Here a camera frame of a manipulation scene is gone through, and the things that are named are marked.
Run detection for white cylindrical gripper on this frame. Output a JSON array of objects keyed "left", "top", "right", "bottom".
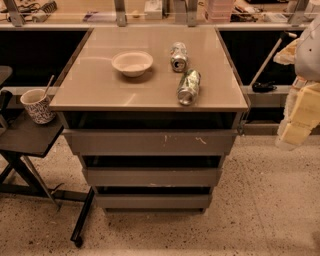
[{"left": 275, "top": 77, "right": 320, "bottom": 151}]

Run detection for grey top drawer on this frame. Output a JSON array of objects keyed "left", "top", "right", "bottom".
[{"left": 63, "top": 129, "right": 237, "bottom": 156}]

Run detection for grey drawer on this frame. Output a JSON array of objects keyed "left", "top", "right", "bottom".
[
  {"left": 95, "top": 194, "right": 212, "bottom": 209},
  {"left": 82, "top": 167, "right": 222, "bottom": 187},
  {"left": 63, "top": 129, "right": 237, "bottom": 156}
]

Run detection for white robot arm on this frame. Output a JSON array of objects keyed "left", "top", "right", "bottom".
[{"left": 273, "top": 15, "right": 320, "bottom": 151}]

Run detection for grey drawer cabinet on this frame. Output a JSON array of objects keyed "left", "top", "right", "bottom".
[{"left": 51, "top": 26, "right": 248, "bottom": 197}]

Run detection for grey bottom drawer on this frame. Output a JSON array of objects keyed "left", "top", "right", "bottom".
[{"left": 95, "top": 194, "right": 212, "bottom": 209}]

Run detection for grey middle drawer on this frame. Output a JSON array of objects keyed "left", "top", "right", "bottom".
[{"left": 82, "top": 167, "right": 222, "bottom": 187}]

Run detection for black object on ledge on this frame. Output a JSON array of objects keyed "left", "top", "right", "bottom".
[{"left": 252, "top": 82, "right": 277, "bottom": 93}]

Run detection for white pole with black tip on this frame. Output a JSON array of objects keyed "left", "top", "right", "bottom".
[{"left": 249, "top": 32, "right": 297, "bottom": 87}]

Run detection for near green soda can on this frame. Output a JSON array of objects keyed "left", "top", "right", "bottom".
[{"left": 177, "top": 69, "right": 201, "bottom": 106}]

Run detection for green soda can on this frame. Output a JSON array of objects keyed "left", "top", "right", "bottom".
[
  {"left": 177, "top": 69, "right": 201, "bottom": 106},
  {"left": 170, "top": 42, "right": 188, "bottom": 72}
]

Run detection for pink stacked bins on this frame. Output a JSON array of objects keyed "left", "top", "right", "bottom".
[{"left": 204, "top": 0, "right": 235, "bottom": 23}]

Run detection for far green soda can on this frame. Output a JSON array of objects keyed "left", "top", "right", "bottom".
[{"left": 170, "top": 42, "right": 188, "bottom": 72}]

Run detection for white paper bowl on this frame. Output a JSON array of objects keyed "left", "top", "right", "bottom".
[{"left": 111, "top": 51, "right": 153, "bottom": 78}]

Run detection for white box on desk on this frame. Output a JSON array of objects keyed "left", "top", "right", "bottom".
[{"left": 144, "top": 0, "right": 162, "bottom": 20}]

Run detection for wooden stir stick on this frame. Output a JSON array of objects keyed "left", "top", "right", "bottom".
[{"left": 43, "top": 75, "right": 54, "bottom": 97}]

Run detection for patterned paper cup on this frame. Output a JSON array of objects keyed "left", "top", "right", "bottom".
[{"left": 20, "top": 89, "right": 56, "bottom": 124}]

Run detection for black side table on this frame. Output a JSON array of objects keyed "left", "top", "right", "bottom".
[{"left": 0, "top": 110, "right": 94, "bottom": 248}]

